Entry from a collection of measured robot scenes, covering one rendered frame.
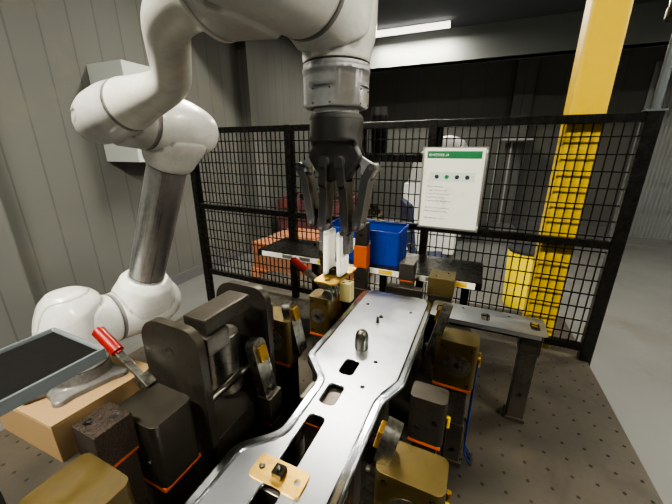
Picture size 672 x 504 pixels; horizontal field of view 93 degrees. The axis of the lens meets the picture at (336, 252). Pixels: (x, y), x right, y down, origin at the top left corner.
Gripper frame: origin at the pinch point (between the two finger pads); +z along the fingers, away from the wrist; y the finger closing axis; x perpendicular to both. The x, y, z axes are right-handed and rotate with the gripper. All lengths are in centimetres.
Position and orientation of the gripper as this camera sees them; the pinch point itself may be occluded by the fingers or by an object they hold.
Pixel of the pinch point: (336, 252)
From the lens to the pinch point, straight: 50.2
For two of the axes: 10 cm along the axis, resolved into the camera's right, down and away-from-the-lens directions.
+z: 0.0, 9.5, 3.0
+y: 8.9, 1.4, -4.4
